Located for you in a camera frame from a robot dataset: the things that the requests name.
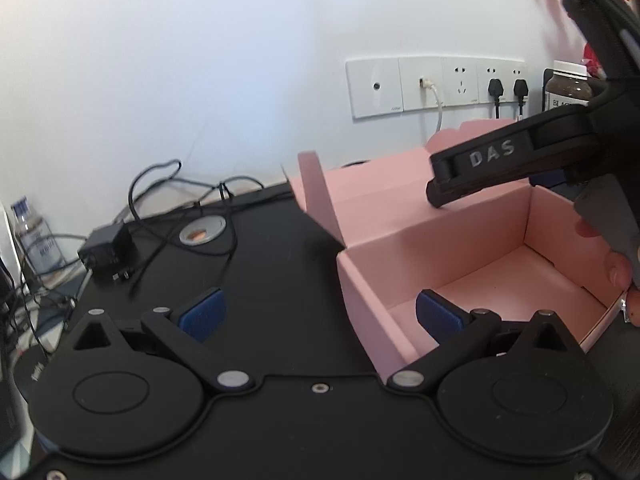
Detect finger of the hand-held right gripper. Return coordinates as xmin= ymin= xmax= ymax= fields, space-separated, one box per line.
xmin=426 ymin=154 xmax=569 ymax=210

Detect black looped cable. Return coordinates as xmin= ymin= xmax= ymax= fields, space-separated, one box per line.
xmin=127 ymin=159 xmax=266 ymax=296

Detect pink cardboard box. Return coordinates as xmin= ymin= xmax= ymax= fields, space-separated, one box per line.
xmin=282 ymin=120 xmax=626 ymax=383

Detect silver desk grommet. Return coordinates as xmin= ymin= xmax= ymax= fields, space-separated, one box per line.
xmin=178 ymin=216 xmax=226 ymax=246

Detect person's right hand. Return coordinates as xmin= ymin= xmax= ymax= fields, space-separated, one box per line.
xmin=574 ymin=212 xmax=640 ymax=330

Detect black power adapter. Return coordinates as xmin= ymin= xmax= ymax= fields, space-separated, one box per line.
xmin=77 ymin=223 xmax=133 ymax=283

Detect red vase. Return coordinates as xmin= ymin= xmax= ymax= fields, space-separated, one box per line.
xmin=582 ymin=42 xmax=608 ymax=80

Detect clear water bottle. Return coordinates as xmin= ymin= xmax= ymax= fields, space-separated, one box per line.
xmin=12 ymin=203 xmax=66 ymax=281

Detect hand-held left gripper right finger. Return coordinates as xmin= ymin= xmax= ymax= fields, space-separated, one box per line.
xmin=387 ymin=289 xmax=581 ymax=393

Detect white paper package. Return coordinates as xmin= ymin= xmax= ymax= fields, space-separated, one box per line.
xmin=0 ymin=205 xmax=23 ymax=286

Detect white network wall plate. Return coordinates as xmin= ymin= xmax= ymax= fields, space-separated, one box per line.
xmin=398 ymin=57 xmax=445 ymax=112

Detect white coax wall plate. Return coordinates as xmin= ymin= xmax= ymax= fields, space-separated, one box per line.
xmin=346 ymin=58 xmax=401 ymax=120

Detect white network cable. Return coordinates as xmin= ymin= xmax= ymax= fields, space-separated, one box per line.
xmin=420 ymin=77 xmax=445 ymax=133

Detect bundle of black cables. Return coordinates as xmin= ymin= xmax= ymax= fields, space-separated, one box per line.
xmin=0 ymin=260 xmax=86 ymax=361

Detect black power plug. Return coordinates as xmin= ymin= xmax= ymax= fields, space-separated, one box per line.
xmin=487 ymin=78 xmax=505 ymax=120
xmin=513 ymin=79 xmax=530 ymax=121

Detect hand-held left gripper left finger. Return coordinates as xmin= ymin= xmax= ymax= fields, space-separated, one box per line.
xmin=74 ymin=287 xmax=253 ymax=394

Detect brown supplement bottle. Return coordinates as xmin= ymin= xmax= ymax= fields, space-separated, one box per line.
xmin=542 ymin=60 xmax=601 ymax=111

